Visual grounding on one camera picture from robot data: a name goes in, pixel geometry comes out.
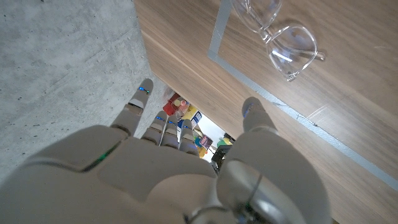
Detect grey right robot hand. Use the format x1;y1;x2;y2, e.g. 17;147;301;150
0;78;332;224

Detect clear plastic glasses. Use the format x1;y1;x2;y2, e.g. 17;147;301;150
229;0;326;83

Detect grey tape outline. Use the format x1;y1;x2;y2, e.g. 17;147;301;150
207;0;398;192

